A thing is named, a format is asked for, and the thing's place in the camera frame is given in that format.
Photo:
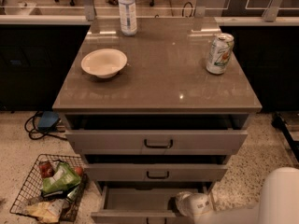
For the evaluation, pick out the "grey bottom drawer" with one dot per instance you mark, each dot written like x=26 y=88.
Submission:
x=152 y=205

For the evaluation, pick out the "grey drawer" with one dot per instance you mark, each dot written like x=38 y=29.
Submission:
x=157 y=142
x=117 y=172
x=152 y=205

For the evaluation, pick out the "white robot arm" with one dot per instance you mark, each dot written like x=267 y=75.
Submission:
x=279 y=203

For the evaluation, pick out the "grey drawer cabinet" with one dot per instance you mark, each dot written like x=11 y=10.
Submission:
x=163 y=86

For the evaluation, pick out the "grey top drawer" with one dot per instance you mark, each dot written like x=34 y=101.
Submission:
x=157 y=142

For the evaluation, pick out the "grey middle drawer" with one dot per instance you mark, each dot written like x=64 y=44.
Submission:
x=117 y=172

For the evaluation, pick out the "white bowl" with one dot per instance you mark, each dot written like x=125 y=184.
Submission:
x=104 y=63

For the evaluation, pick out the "white green soda can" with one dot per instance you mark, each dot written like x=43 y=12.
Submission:
x=220 y=53

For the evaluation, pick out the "red apple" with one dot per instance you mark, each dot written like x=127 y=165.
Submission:
x=78 y=171

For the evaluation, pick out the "blue foot pedal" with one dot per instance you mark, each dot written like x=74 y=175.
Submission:
x=48 y=121

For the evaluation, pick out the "clear plastic water bottle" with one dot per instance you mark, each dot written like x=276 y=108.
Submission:
x=128 y=17

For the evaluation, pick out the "green chip bag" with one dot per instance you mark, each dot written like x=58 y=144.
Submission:
x=64 y=178

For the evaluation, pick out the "red snack packet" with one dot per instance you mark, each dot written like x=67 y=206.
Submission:
x=46 y=169

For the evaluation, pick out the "black stand base right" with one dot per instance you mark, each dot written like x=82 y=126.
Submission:
x=288 y=123

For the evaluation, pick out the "yellow snack bag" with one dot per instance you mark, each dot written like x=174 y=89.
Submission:
x=47 y=212

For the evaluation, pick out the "black wire basket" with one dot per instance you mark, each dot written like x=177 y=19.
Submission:
x=31 y=193

